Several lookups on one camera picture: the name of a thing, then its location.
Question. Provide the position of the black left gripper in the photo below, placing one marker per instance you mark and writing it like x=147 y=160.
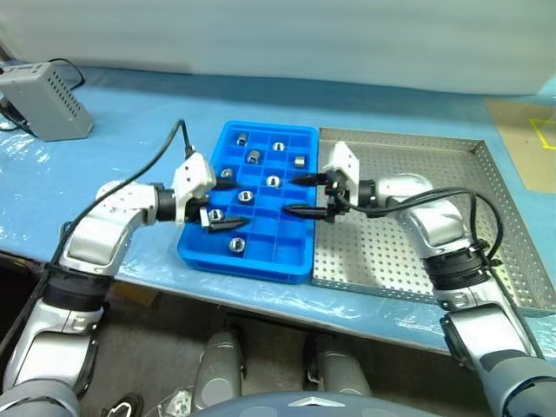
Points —
x=197 y=210

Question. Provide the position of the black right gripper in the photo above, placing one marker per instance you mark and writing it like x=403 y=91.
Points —
x=336 y=195

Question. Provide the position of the metal nut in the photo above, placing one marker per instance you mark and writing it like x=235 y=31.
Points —
x=216 y=213
x=237 y=244
x=278 y=145

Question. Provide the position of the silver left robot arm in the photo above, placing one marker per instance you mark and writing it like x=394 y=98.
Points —
x=100 y=226

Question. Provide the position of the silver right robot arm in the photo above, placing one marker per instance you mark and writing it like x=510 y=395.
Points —
x=438 y=221

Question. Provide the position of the blue compartment tray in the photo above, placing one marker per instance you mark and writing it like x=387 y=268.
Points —
x=278 y=256

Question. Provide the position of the grey vented power supply box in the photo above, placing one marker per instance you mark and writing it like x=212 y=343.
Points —
x=48 y=104

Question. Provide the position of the metal nut in compartment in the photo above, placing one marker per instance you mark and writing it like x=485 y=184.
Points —
x=278 y=145

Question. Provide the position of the perforated metal tray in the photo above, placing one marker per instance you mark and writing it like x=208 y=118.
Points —
x=391 y=252

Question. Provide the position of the grey rounded leg cover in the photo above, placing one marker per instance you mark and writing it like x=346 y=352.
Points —
x=219 y=369
x=343 y=373

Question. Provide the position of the clear plastic bag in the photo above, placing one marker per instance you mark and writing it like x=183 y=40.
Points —
x=178 y=401

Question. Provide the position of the grey-blue robot chest cover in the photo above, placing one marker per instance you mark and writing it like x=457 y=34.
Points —
x=291 y=406

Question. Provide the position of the brown cardboard sheet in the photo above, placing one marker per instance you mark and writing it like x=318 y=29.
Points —
x=517 y=147

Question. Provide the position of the black object with white outline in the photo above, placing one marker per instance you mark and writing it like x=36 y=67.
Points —
x=126 y=404

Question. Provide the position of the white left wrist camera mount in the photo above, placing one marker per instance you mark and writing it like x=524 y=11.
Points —
x=193 y=176

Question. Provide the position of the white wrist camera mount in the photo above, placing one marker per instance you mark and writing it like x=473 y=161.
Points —
x=347 y=165
x=193 y=176

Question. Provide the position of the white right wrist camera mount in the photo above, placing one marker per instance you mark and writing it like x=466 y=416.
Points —
x=347 y=165

